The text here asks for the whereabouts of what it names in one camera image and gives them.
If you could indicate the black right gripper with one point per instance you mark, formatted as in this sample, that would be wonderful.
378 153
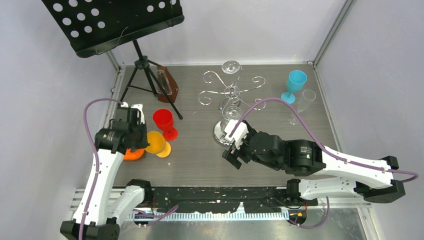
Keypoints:
227 155

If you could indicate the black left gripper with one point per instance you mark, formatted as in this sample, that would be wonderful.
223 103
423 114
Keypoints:
143 143

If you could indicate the yellow wine glass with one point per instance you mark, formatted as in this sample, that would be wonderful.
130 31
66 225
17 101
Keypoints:
157 145

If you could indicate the red wine glass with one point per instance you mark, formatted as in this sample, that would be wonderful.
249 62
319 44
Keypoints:
164 120

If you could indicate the chrome wine glass rack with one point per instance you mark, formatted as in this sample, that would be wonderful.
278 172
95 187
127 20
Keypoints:
218 129

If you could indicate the blue wine glass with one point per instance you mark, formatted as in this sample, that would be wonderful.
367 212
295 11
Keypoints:
295 82

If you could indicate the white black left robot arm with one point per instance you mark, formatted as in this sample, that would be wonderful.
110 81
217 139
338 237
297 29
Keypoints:
95 218

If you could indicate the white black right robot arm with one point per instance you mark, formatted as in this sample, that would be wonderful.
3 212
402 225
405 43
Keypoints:
318 173

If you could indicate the clear ribbed wine glass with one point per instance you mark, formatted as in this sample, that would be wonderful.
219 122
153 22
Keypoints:
231 112

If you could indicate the orange curved toy tube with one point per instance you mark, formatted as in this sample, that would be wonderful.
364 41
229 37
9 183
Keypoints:
135 155

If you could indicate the brown wooden metronome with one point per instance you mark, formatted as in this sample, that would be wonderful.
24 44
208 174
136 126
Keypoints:
168 83

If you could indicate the black music stand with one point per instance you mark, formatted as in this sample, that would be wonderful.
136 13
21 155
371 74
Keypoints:
94 27

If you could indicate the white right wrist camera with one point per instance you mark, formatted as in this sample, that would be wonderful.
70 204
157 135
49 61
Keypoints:
235 134

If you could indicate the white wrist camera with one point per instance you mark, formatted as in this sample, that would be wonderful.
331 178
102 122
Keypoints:
132 114
235 134

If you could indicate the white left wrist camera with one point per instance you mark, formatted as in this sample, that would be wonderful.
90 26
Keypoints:
132 114

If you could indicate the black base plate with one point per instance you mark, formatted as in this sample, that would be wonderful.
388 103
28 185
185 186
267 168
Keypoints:
221 200

